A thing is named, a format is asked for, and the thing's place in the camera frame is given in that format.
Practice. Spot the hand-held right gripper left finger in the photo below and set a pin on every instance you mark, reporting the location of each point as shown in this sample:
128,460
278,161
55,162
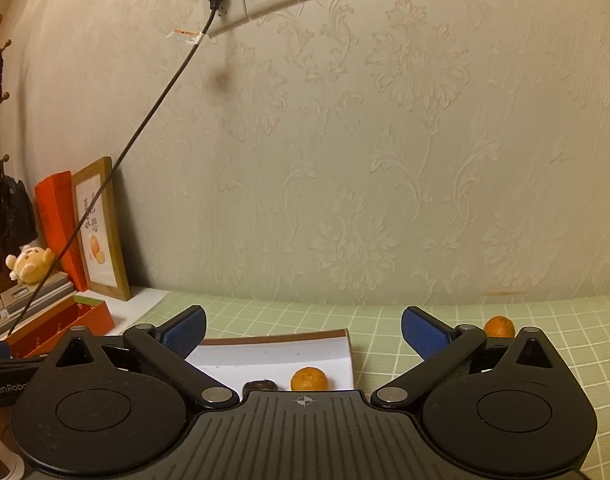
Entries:
187,332

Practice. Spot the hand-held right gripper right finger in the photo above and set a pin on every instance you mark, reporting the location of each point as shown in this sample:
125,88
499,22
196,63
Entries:
425,332

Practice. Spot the dark brown round fruit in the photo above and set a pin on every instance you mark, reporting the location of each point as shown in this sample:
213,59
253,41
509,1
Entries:
259,386

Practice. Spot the brown cardboard box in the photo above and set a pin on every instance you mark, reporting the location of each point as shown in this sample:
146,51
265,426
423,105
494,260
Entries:
275,357

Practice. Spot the orange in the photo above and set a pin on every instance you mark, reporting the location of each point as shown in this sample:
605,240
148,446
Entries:
500,327

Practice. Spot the grey book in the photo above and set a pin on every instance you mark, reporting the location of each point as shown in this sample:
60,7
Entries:
50,287

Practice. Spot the orange-red long box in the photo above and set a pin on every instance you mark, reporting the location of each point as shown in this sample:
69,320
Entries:
80,322

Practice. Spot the yellow plush toy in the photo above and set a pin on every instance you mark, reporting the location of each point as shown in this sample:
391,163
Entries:
30,262

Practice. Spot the peeled tangerine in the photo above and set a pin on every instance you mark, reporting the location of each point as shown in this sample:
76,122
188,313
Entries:
310,380

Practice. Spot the green checked tablecloth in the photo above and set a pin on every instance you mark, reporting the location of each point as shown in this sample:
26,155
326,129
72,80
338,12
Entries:
560,320

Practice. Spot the black bag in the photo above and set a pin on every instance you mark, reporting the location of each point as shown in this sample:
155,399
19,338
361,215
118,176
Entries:
16,215

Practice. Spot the red paper envelope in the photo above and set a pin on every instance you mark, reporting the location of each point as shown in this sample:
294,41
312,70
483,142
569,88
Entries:
55,210

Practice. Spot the wooden picture frame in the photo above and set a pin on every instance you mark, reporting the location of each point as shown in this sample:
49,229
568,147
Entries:
116,260

